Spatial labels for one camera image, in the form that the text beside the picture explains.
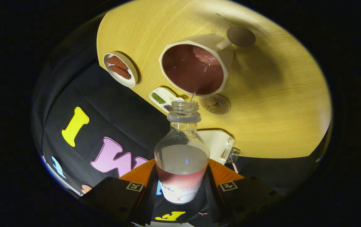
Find black backdrop cloth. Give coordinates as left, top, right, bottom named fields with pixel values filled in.
left=32, top=13, right=329, bottom=227

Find round brown coaster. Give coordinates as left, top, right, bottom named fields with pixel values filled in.
left=200, top=94, right=231, bottom=115

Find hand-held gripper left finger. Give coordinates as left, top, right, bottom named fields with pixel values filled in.
left=81, top=159, right=159, bottom=225

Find clear juice bottle pink label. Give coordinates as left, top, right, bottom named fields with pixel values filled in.
left=154, top=101, right=210, bottom=205

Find red-brown meat piece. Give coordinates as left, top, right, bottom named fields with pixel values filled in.
left=107, top=55, right=129, bottom=70
left=109, top=65, right=131, bottom=80

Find cream cup wooden handle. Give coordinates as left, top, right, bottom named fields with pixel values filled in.
left=159, top=26, right=256, bottom=96

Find wooden table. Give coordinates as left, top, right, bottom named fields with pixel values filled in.
left=96, top=0, right=332, bottom=159

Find metal wire rack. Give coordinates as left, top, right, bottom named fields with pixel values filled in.
left=226, top=147, right=241, bottom=164

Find round white plate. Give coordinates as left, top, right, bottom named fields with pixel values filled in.
left=103, top=52, right=138, bottom=88

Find cream toaster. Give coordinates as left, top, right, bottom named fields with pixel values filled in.
left=197, top=129, right=235, bottom=165

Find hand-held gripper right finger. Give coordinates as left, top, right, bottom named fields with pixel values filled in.
left=203, top=159, right=283, bottom=225

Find white divided bean dish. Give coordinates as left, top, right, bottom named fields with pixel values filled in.
left=149, top=87, right=185, bottom=113

